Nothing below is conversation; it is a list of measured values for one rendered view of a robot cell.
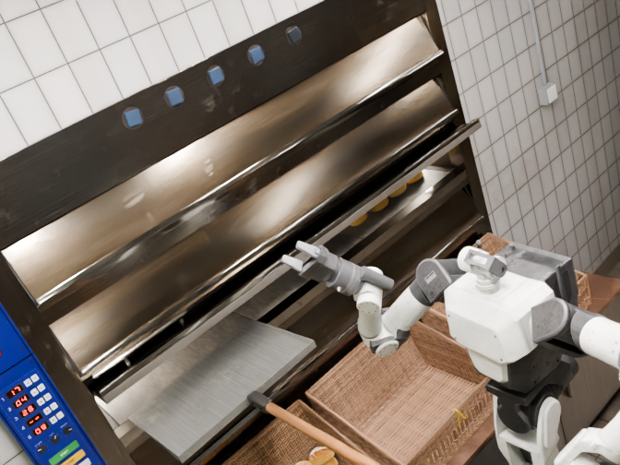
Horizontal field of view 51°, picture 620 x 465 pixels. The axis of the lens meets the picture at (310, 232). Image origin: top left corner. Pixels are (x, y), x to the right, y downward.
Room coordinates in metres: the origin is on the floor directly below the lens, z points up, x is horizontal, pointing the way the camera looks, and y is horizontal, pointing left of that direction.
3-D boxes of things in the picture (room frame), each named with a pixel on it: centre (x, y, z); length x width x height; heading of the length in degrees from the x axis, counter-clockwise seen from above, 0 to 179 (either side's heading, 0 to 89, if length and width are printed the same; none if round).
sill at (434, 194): (2.19, 0.04, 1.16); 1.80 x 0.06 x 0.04; 121
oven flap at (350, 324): (2.17, 0.03, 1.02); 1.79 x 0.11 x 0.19; 121
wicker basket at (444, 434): (1.94, -0.12, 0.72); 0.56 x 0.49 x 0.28; 122
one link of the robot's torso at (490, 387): (1.46, -0.46, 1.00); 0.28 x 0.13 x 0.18; 123
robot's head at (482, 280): (1.42, -0.38, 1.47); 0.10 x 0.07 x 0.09; 25
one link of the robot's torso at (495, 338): (1.44, -0.44, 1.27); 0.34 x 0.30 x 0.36; 25
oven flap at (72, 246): (2.17, 0.03, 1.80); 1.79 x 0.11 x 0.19; 121
